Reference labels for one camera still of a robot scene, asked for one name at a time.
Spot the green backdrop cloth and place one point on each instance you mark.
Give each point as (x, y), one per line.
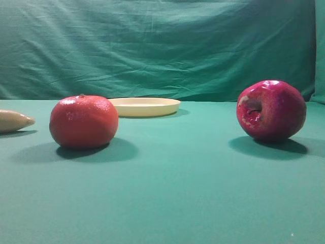
(187, 50)

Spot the yellow plate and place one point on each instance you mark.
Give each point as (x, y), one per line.
(145, 107)

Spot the orange tangerine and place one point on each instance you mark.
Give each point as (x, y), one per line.
(83, 121)

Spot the red apple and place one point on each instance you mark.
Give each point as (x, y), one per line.
(271, 110)

